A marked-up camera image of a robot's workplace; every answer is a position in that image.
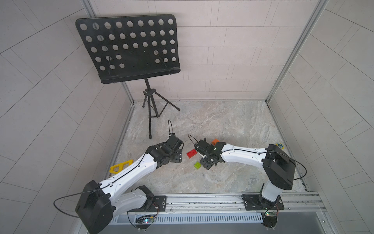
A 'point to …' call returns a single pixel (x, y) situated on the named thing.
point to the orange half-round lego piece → (214, 141)
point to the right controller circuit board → (269, 219)
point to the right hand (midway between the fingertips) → (205, 163)
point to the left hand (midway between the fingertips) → (178, 154)
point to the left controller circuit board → (144, 222)
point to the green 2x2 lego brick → (197, 165)
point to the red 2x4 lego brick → (191, 153)
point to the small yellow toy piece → (280, 145)
